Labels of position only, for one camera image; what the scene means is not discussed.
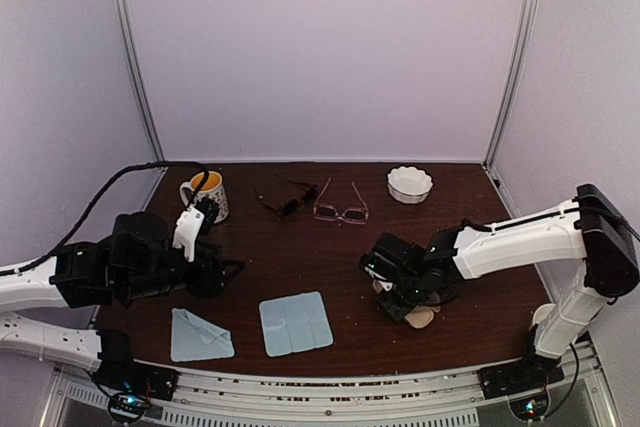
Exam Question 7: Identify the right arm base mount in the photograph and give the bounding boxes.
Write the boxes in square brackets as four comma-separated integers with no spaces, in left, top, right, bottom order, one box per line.
[478,361,565,423]

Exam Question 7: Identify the white paper cup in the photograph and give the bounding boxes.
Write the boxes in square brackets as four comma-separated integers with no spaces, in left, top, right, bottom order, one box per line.
[531,303,557,332]

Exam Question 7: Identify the white fluted ceramic bowl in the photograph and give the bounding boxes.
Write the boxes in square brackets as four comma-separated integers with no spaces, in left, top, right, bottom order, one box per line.
[387,166,434,205]

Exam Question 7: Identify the right aluminium frame post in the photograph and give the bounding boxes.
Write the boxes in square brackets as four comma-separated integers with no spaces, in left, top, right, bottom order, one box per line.
[483,0,539,171]

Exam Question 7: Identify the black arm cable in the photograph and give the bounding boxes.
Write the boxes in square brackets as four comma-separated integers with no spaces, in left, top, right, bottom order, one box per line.
[542,196,640,413]
[9,160,211,278]

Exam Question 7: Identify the dark tortoiseshell sunglasses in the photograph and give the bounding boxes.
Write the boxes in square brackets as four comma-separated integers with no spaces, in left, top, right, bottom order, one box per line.
[254,173,319,219]

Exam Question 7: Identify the folded light blue cloth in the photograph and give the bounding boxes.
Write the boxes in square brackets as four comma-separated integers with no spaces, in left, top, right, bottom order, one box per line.
[170,308,235,362]

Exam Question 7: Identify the pink frame sunglasses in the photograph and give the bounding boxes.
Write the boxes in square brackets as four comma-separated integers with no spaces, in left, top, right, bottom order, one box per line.
[313,177,370,225]

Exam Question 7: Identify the flat light blue cloth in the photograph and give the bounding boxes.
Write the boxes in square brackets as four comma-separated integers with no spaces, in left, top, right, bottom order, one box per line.
[259,291,334,357]

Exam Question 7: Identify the white floral mug yellow inside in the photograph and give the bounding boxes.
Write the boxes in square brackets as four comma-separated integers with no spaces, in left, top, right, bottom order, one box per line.
[179,171,230,224]

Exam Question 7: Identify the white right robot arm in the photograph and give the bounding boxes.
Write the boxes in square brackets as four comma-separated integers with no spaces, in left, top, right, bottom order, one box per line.
[359,184,639,389]

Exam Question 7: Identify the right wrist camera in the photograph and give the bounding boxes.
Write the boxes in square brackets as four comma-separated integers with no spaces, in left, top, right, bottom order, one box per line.
[359,232,425,283]

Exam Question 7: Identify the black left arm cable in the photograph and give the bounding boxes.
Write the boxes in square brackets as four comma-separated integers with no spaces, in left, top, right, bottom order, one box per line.
[9,160,211,278]

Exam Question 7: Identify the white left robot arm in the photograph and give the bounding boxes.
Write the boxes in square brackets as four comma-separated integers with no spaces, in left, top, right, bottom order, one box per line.
[1,209,245,391]

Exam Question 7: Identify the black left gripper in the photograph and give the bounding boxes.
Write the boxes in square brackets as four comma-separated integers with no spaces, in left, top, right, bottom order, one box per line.
[119,240,244,301]

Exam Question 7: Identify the front aluminium rail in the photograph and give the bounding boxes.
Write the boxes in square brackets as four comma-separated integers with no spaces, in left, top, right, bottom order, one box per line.
[49,359,621,427]

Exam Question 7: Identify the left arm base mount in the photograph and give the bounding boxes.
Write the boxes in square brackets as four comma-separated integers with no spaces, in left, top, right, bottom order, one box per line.
[89,362,179,425]

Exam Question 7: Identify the aluminium frame post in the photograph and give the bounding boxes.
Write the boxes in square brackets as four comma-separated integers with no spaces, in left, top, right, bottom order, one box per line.
[483,0,539,171]
[114,0,165,161]

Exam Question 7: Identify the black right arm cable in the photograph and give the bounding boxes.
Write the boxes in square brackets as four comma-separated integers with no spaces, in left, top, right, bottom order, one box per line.
[542,196,640,413]

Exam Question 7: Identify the left aluminium frame post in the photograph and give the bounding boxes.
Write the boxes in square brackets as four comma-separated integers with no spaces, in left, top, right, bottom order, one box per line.
[114,0,165,161]

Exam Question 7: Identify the brown plaid glasses case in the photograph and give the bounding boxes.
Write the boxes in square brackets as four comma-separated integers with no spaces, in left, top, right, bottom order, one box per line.
[372,280,441,330]

